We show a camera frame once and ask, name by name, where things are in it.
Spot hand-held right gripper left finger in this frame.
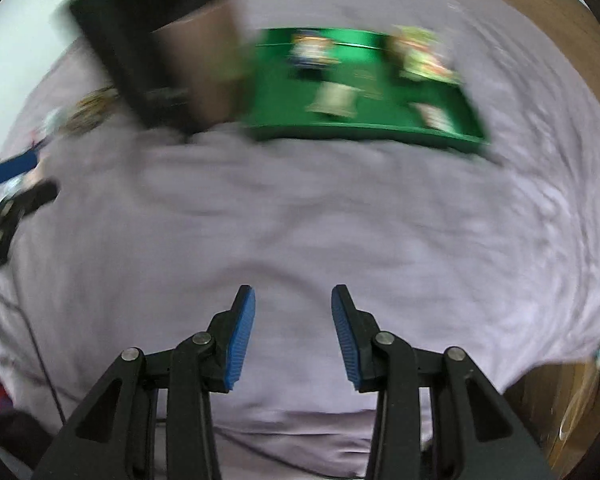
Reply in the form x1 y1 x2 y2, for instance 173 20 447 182
32 285 257 480

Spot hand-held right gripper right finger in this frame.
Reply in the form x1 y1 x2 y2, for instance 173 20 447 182
331 284 556 480

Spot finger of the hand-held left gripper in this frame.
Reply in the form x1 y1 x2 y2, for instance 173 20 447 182
0 152 39 187
0 179 62 225

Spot green tray box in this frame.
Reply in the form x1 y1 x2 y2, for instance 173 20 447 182
240 26 492 157

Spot wafer packet orange ends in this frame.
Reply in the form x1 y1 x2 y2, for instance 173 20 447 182
307 82 363 118

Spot white nut snack packet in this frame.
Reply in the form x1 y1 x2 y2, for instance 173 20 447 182
416 102 453 132

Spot dark blue snack packet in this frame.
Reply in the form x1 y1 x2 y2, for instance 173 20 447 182
287 30 342 73

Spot clear dried fruit bag green label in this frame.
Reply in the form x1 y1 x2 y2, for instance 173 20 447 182
389 25 463 87

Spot white blue snack packet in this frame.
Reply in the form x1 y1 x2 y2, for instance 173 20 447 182
41 107 65 137

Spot brown snack bag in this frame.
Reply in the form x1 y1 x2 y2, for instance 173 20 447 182
66 87 120 134

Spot black cable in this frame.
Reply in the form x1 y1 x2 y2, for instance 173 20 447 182
0 280 67 427

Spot rose gold kettle black handle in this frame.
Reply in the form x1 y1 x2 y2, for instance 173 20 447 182
67 0 253 137

